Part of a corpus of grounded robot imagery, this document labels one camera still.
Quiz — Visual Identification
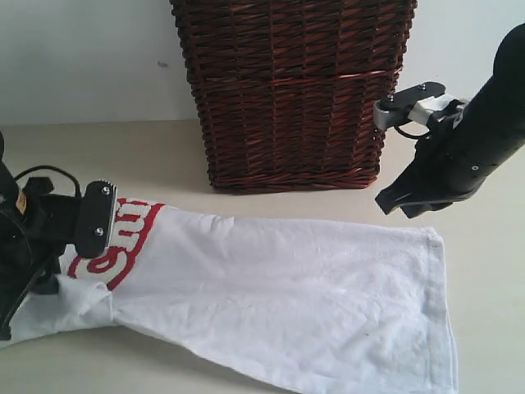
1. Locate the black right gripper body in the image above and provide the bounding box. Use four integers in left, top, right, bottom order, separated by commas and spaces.
404, 111, 499, 205

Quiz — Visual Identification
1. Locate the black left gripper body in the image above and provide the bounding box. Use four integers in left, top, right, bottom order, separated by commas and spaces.
1, 163, 81, 341

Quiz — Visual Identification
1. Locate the white t-shirt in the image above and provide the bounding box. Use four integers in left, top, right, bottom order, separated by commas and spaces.
11, 198, 459, 393

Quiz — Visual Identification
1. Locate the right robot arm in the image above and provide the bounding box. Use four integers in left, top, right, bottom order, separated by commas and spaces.
373, 25, 524, 218

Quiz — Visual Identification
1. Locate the dark brown wicker basket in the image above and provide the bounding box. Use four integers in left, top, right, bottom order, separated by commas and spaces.
171, 0, 417, 194

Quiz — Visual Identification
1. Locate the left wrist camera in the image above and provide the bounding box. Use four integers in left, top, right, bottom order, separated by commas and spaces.
74, 180, 117, 259

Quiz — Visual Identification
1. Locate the black right camera cable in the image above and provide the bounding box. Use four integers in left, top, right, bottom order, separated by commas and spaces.
393, 122, 431, 141

